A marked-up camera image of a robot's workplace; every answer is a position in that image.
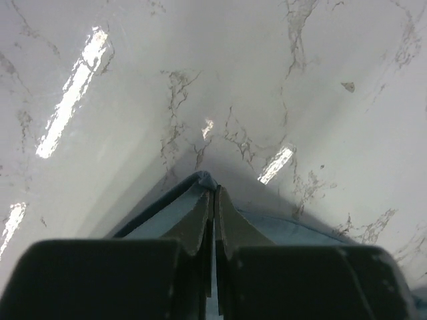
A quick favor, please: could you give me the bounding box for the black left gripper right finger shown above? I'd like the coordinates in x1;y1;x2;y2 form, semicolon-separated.
213;187;417;319

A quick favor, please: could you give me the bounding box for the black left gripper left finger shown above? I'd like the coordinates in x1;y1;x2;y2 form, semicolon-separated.
1;191;214;319

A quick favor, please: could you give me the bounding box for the grey-blue t shirt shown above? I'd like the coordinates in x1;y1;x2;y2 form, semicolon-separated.
106;170;427;320

